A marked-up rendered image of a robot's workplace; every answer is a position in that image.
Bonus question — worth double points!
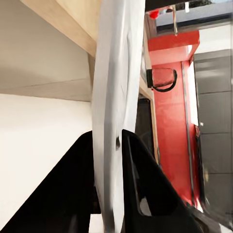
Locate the saucer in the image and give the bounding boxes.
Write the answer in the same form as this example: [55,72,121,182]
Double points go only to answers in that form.
[90,0,145,233]

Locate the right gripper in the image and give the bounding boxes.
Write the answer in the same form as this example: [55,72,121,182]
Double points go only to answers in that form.
[91,186,101,214]

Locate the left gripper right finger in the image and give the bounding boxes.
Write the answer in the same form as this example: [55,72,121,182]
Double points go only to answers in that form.
[122,129,204,233]

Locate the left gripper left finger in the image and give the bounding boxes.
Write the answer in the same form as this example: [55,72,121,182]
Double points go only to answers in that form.
[0,131,95,233]

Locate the electric kettle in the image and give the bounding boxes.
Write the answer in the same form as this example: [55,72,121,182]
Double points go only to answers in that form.
[146,68,176,92]

